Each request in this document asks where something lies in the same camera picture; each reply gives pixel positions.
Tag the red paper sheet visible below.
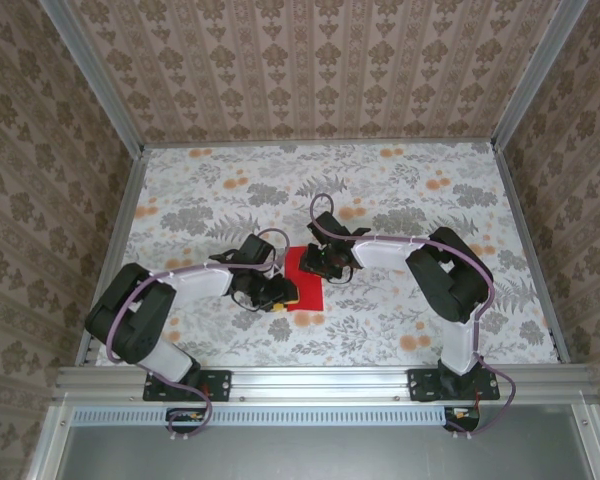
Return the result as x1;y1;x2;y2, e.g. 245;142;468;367
281;245;326;314

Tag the floral patterned table cover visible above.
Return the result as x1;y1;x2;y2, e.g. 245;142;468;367
95;142;559;367

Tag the small black controller board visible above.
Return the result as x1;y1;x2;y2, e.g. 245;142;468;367
165;407;209;434
443;405;481;433

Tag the grey metal panel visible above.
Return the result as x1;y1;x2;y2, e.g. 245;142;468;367
54;424;595;480

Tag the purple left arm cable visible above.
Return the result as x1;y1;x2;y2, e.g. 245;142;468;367
107;227;289;442

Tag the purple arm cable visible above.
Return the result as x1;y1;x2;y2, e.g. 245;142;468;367
107;227;289;442
309;193;517;441

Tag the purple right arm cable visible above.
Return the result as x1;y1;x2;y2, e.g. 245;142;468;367
309;193;517;441

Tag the long aluminium mounting rail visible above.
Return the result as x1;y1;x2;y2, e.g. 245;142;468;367
54;364;599;404

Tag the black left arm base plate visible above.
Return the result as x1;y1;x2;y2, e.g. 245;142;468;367
143;368;233;403

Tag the grey slotted cable duct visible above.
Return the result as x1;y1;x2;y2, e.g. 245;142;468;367
72;405;449;426

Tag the aluminium table side rail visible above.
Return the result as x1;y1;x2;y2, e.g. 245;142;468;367
74;147;151;369
492;144;570;365

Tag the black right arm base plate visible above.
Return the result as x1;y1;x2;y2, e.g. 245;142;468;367
408;368;501;403

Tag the slanted aluminium frame post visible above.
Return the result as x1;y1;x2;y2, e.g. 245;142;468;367
42;0;146;156
490;0;591;151

